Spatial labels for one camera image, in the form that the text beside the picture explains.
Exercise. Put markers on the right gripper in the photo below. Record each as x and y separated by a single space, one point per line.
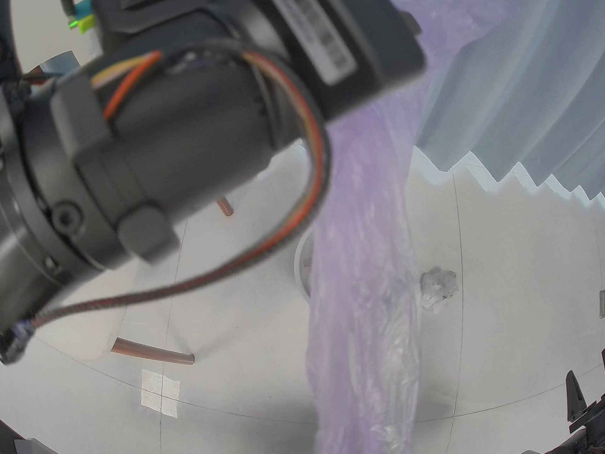
595 423

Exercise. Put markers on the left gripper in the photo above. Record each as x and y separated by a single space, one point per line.
198 126

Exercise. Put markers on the white paper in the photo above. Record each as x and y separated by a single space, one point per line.
437 286

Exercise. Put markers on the purple plastic bag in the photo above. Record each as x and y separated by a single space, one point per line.
364 300

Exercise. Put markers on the white trash bin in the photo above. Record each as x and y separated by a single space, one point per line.
302 272

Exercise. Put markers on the white cushioned wooden chair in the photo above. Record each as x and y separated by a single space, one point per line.
156 353

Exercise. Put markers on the pale blue curtain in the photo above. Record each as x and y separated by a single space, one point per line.
520 88

